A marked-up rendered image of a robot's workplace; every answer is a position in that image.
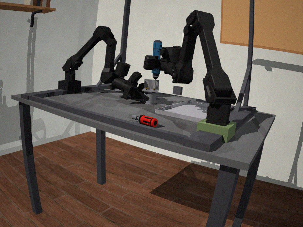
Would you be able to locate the blue electric nut driver barrel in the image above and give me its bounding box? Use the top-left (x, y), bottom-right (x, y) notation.
top-left (151, 40), bottom-right (162, 89)

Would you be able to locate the white shallow rectangular tray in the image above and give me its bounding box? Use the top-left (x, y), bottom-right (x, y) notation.
top-left (155, 99), bottom-right (209, 122)

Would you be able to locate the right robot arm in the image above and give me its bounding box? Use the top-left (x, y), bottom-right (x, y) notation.
top-left (62, 26), bottom-right (142, 90)

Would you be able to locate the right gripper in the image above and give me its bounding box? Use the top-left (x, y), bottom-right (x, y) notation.
top-left (120, 80), bottom-right (149, 100)

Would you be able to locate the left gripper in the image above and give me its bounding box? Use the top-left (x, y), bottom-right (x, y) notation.
top-left (143, 55), bottom-right (172, 74)

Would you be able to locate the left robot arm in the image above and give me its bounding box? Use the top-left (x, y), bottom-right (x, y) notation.
top-left (160, 10), bottom-right (237, 126)

